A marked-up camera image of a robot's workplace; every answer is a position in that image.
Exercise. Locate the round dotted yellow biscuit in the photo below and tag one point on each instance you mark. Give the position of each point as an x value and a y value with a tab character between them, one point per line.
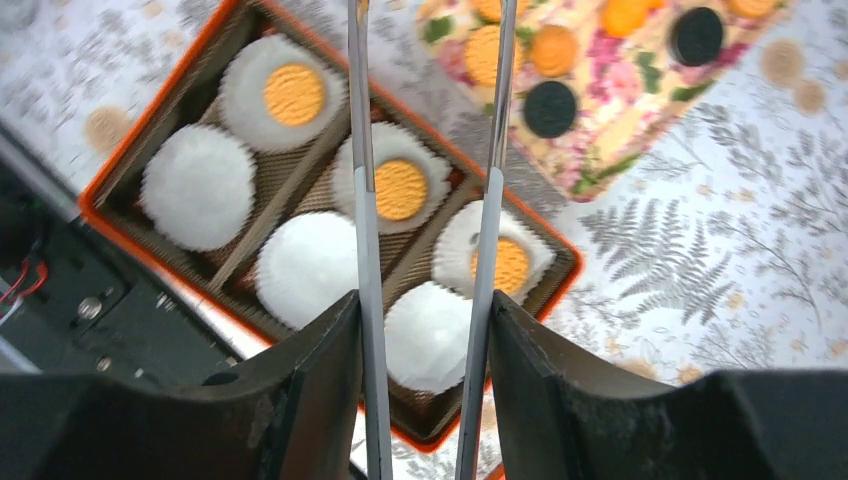
512	266
481	55
401	189
752	9
294	94
491	10

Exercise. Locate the orange fish cookie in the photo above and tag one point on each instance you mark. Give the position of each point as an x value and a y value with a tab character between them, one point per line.
621	18

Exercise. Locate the floral table mat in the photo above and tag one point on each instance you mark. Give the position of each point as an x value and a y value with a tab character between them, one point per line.
723	247

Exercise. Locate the swirl yellow cookie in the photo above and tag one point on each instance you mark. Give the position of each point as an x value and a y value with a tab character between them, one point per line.
554	50

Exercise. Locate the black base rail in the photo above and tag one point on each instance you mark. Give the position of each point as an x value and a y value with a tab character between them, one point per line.
71	300

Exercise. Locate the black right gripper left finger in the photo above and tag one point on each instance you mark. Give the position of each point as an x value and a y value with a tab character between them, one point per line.
286	413

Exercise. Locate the floral cookie tray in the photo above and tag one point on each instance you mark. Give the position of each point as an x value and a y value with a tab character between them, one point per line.
629	90

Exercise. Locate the black sandwich cookie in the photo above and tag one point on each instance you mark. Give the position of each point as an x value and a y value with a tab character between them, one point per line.
696	37
550	109

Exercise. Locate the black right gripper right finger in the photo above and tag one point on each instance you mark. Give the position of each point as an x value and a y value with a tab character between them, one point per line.
564	413

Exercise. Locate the metal tongs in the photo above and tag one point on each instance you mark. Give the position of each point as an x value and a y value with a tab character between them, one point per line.
377	410

